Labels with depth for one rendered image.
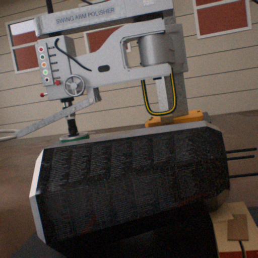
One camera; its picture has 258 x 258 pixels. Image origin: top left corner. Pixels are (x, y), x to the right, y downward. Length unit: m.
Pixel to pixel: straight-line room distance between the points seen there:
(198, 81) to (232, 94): 0.88
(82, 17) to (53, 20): 0.20
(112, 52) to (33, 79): 7.22
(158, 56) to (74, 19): 0.61
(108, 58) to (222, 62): 5.99
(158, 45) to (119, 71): 0.31
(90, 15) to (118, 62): 0.35
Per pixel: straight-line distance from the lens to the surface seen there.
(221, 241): 1.86
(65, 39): 2.20
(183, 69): 2.73
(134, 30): 2.10
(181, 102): 2.76
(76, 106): 2.21
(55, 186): 1.96
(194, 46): 7.95
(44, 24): 2.24
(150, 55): 2.08
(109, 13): 2.13
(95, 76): 2.12
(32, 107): 9.34
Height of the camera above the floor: 1.15
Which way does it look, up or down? 8 degrees down
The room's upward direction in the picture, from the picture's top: 9 degrees counter-clockwise
